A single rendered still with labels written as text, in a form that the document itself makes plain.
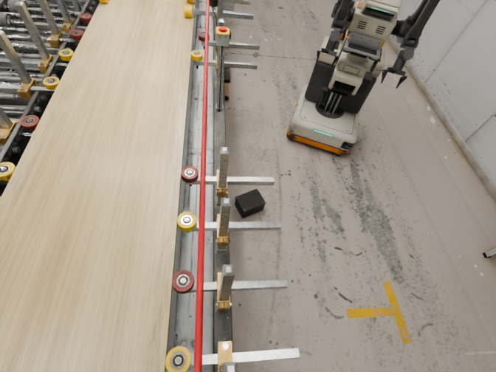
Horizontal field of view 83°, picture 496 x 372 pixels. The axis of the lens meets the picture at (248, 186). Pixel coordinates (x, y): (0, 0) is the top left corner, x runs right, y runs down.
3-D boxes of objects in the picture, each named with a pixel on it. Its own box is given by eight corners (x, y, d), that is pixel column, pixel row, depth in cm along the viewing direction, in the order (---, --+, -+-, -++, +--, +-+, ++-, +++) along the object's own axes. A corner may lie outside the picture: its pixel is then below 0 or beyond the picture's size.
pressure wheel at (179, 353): (176, 381, 94) (172, 381, 85) (164, 359, 97) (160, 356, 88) (196, 365, 98) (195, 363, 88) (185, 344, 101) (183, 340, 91)
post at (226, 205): (224, 248, 139) (231, 196, 100) (224, 255, 137) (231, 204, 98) (217, 248, 139) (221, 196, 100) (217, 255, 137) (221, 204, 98)
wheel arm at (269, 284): (284, 281, 119) (286, 278, 116) (286, 289, 117) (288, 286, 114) (180, 285, 113) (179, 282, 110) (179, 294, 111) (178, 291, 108)
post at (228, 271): (226, 300, 123) (234, 263, 84) (226, 308, 121) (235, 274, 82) (218, 300, 123) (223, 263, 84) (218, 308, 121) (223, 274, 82)
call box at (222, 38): (228, 41, 155) (229, 26, 149) (228, 48, 151) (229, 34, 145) (215, 40, 154) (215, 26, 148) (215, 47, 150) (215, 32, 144)
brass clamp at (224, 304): (229, 275, 118) (230, 271, 114) (231, 309, 111) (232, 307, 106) (215, 276, 117) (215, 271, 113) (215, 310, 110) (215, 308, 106)
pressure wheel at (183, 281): (178, 302, 108) (175, 294, 99) (172, 283, 112) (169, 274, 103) (198, 294, 111) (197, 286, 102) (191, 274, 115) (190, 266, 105)
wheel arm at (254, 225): (278, 224, 131) (280, 220, 127) (279, 231, 129) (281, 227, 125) (183, 225, 125) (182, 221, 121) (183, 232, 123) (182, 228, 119)
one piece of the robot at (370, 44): (336, 56, 210) (348, 26, 193) (372, 66, 208) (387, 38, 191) (333, 67, 201) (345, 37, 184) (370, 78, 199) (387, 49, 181)
